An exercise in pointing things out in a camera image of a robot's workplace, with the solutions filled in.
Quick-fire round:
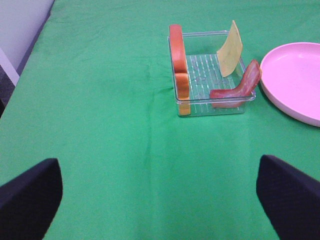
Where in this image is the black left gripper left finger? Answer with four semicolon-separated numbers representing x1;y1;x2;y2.
0;158;63;240

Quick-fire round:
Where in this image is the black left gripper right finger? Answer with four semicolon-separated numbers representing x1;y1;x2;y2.
256;155;320;240

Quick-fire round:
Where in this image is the bacon strip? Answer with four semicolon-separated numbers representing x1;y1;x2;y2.
210;59;262;99

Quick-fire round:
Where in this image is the pink plate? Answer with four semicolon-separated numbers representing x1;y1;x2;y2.
260;42;320;127

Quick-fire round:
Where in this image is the clear left plastic container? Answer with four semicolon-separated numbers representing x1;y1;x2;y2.
175;30;256;117

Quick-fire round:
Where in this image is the yellow cheese slice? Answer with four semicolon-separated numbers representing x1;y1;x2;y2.
216;20;243;77

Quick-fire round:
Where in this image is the upright bread slice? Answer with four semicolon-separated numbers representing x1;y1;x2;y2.
169;24;190;101

